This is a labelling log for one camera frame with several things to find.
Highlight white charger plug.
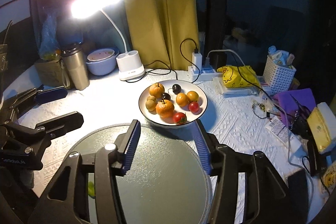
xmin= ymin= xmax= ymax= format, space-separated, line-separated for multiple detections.
xmin=192 ymin=52 xmax=202 ymax=72

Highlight red tomato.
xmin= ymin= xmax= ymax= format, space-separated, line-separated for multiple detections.
xmin=188 ymin=101 xmax=200 ymax=114
xmin=173 ymin=112 xmax=187 ymax=124

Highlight barcode label packet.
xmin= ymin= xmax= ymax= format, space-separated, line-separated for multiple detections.
xmin=265 ymin=116 xmax=301 ymax=153

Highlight lavender stacked bowls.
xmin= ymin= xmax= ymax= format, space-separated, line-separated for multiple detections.
xmin=86 ymin=48 xmax=120 ymax=76

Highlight white desk lamp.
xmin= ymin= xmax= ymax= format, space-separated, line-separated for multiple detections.
xmin=70 ymin=0 xmax=145 ymax=83

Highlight black cable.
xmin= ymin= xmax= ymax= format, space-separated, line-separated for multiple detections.
xmin=124 ymin=37 xmax=202 ymax=84

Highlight white flat box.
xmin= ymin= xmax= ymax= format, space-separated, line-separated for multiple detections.
xmin=213 ymin=77 xmax=259 ymax=97

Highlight white ceramic bowl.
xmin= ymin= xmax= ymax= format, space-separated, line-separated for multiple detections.
xmin=138 ymin=80 xmax=208 ymax=128

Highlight small keychain cluster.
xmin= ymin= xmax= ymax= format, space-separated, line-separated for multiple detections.
xmin=252 ymin=100 xmax=276 ymax=120

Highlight round grey-green mat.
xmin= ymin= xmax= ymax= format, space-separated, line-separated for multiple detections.
xmin=61 ymin=122 xmax=214 ymax=224

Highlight brown longan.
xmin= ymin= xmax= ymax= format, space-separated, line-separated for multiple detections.
xmin=145 ymin=100 xmax=157 ymax=111
xmin=146 ymin=96 xmax=157 ymax=102

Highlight yellow tissue pack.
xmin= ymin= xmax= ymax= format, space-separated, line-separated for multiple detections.
xmin=307 ymin=102 xmax=336 ymax=154

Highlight large orange with leaf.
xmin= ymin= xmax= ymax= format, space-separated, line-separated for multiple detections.
xmin=155 ymin=100 xmax=174 ymax=118

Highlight dark plum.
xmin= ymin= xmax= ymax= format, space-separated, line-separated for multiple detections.
xmin=161 ymin=93 xmax=171 ymax=100

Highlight purple cloth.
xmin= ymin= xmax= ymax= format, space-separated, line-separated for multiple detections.
xmin=273 ymin=88 xmax=316 ymax=126

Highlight dark cherry with stem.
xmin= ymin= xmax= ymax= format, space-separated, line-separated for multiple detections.
xmin=168 ymin=84 xmax=182 ymax=95

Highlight white textured tablecloth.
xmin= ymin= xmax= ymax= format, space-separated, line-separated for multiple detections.
xmin=2 ymin=69 xmax=332 ymax=224

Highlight yellow duck bag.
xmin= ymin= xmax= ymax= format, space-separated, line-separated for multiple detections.
xmin=217 ymin=65 xmax=260 ymax=88

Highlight small orange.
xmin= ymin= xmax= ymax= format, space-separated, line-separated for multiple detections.
xmin=187 ymin=91 xmax=199 ymax=102
xmin=175 ymin=93 xmax=190 ymax=107

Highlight green leaf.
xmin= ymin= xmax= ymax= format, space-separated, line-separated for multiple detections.
xmin=88 ymin=181 xmax=96 ymax=199

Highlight blue plastic bag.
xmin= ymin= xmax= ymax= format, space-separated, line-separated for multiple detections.
xmin=39 ymin=14 xmax=60 ymax=61

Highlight steel tumbler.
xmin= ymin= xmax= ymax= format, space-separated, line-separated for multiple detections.
xmin=61 ymin=43 xmax=89 ymax=90

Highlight white cable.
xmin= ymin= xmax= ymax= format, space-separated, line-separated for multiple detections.
xmin=205 ymin=49 xmax=316 ymax=204

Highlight white power strip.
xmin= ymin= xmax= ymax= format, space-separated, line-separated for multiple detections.
xmin=187 ymin=66 xmax=222 ymax=82

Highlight white woven basket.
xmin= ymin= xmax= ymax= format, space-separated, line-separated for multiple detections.
xmin=263 ymin=56 xmax=296 ymax=96

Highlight yellow curtain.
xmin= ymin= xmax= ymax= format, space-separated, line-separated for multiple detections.
xmin=125 ymin=0 xmax=199 ymax=71

